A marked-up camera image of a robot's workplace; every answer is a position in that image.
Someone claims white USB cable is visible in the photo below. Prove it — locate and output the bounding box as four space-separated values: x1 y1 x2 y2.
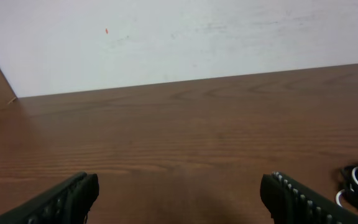
335 166 358 208

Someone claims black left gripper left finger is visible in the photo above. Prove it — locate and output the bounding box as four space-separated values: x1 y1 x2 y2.
0 172 99 224

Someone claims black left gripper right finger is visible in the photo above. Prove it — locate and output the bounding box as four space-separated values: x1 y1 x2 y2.
260 172 358 224

